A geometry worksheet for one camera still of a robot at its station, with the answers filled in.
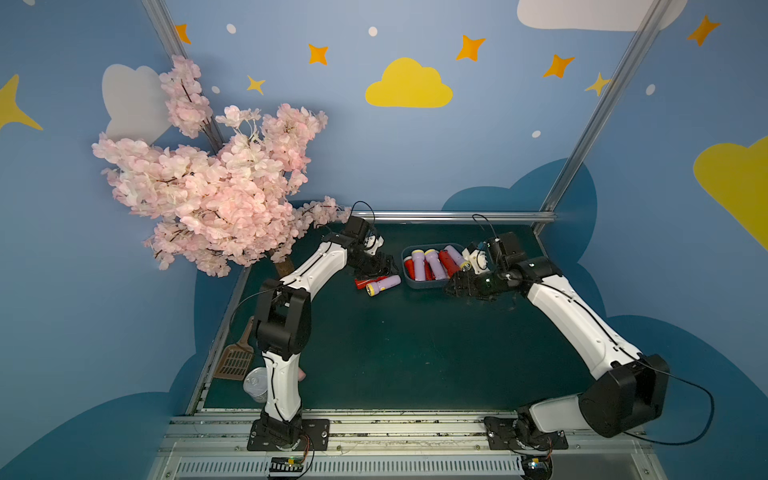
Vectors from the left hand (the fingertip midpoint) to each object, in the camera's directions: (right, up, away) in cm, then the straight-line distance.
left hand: (390, 269), depth 92 cm
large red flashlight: (+14, -1, +10) cm, 17 cm away
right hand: (+19, -4, -12) cm, 23 cm away
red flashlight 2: (+20, +2, +9) cm, 23 cm away
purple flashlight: (-2, -5, +10) cm, 12 cm away
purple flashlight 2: (+10, +1, +9) cm, 14 cm away
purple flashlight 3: (+16, +3, +12) cm, 20 cm away
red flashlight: (-10, -5, +9) cm, 14 cm away
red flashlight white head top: (+7, +1, +11) cm, 13 cm away
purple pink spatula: (-25, -29, -9) cm, 40 cm away
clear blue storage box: (+16, -5, +7) cm, 18 cm away
